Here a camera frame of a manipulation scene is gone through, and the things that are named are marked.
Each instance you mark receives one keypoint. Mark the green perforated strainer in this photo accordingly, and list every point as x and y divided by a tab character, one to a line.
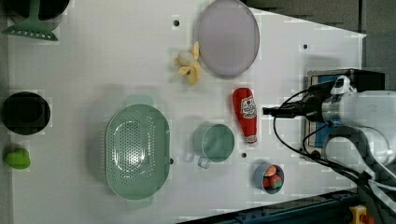
137	141

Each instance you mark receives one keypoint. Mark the red plush ketchup bottle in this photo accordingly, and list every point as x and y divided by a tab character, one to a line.
246	111

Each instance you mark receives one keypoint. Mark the black round cup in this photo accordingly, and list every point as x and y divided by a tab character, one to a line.
25	113

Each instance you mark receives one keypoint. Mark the yellow emergency stop button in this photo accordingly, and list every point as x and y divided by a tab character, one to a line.
360	216

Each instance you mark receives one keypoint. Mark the green plush pepper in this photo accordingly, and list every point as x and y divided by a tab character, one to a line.
18	159

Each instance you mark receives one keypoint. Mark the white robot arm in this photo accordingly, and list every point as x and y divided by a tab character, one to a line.
362	143

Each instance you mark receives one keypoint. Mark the yellow plush peeled banana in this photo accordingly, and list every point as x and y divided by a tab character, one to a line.
189	65

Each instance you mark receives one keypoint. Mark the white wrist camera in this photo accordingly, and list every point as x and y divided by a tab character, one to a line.
341	86

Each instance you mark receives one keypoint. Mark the red plush tomato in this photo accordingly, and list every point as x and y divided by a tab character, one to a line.
265	182

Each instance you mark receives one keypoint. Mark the grey round plate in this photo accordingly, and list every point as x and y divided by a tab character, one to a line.
229	37

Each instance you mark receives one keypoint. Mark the green slotted spatula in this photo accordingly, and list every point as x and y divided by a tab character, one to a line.
32	27

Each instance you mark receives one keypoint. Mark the orange plush toy food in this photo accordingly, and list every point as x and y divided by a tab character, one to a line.
270	171

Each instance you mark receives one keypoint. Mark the red plush strawberry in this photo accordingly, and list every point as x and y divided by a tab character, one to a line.
275	181

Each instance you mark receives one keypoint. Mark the green mug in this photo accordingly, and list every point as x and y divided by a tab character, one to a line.
211	143

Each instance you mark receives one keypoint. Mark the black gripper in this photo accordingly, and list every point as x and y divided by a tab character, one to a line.
310	106

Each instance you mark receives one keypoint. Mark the small grey bowl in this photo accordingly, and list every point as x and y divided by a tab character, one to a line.
259	175

